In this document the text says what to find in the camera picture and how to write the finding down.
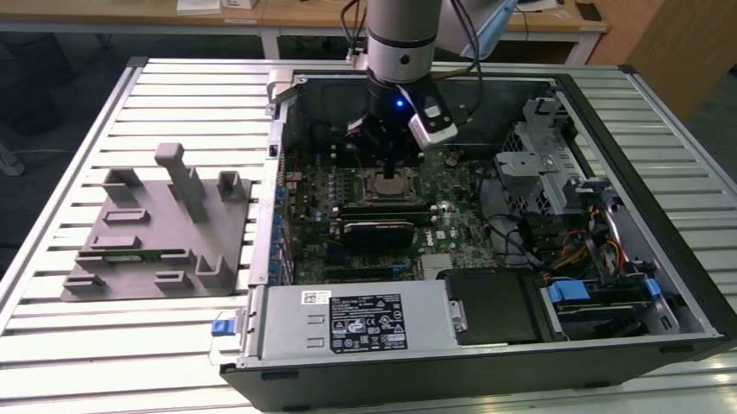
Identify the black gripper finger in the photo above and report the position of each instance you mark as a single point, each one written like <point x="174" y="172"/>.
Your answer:
<point x="393" y="170"/>

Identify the silver CPU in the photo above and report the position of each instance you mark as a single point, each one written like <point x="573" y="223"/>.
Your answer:
<point x="380" y="188"/>

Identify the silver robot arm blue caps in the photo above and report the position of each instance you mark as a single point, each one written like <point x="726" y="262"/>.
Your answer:
<point x="404" y="43"/>

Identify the CPU socket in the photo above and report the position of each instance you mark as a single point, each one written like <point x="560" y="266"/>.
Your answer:
<point x="362" y="202"/>

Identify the black RAM slot bank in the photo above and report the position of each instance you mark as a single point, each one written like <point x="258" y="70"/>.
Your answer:
<point x="340" y="156"/>
<point x="386" y="213"/>

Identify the green motherboard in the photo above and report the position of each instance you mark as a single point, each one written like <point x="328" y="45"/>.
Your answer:
<point x="461" y="224"/>

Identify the silver chipset heatsink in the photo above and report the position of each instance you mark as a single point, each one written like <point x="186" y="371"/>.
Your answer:
<point x="438" y="264"/>

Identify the metal drive cage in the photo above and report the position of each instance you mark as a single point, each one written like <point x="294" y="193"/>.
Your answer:
<point x="539" y="151"/>

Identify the white box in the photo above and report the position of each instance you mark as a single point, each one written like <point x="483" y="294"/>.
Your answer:
<point x="240" y="3"/>
<point x="198" y="5"/>

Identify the grey power supply unit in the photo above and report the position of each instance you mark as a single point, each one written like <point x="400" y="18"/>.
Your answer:
<point x="282" y="319"/>

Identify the blue disk carrier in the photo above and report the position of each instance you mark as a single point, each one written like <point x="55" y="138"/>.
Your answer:
<point x="567" y="293"/>

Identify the grey parts rack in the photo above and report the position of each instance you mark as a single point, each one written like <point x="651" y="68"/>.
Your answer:
<point x="167" y="263"/>

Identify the black phone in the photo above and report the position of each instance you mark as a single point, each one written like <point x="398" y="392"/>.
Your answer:
<point x="589" y="10"/>

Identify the green RAM stick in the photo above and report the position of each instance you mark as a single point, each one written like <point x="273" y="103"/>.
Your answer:
<point x="153" y="254"/>

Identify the blue case latch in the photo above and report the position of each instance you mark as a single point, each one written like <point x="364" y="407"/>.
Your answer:
<point x="225" y="327"/>

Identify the black PC case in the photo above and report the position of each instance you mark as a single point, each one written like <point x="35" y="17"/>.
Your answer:
<point x="404" y="379"/>

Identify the wooden desk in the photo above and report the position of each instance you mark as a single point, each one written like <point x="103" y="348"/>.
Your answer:
<point x="145" y="17"/>

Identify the small blue bay clip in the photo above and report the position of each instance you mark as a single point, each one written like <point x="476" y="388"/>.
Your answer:
<point x="652" y="289"/>

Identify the brown wooden cabinet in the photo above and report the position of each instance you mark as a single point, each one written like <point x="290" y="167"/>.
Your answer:
<point x="680" y="52"/>

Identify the black office chair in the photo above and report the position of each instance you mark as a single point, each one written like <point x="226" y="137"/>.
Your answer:
<point x="35" y="86"/>

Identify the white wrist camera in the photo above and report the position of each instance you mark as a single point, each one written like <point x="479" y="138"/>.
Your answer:
<point x="433" y="125"/>

